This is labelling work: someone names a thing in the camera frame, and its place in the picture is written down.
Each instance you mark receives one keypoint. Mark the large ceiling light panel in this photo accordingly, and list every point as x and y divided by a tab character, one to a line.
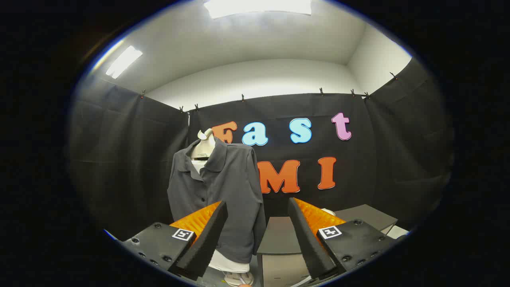
257	7

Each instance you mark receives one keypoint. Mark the narrow ceiling light panel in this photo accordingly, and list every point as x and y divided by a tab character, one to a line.
123	61

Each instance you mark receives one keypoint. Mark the grey button-up shirt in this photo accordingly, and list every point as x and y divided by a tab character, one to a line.
231	183

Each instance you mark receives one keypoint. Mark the grey cabinet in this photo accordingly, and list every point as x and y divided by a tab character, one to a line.
279	239

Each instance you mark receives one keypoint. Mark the black backdrop cloth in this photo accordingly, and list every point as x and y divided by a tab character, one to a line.
378	159

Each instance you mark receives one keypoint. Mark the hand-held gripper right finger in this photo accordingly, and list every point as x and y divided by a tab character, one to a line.
308	243

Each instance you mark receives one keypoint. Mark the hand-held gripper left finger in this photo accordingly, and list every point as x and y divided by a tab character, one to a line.
207	243

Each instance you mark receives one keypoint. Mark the cream clothes hanger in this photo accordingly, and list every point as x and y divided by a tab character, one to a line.
203	148

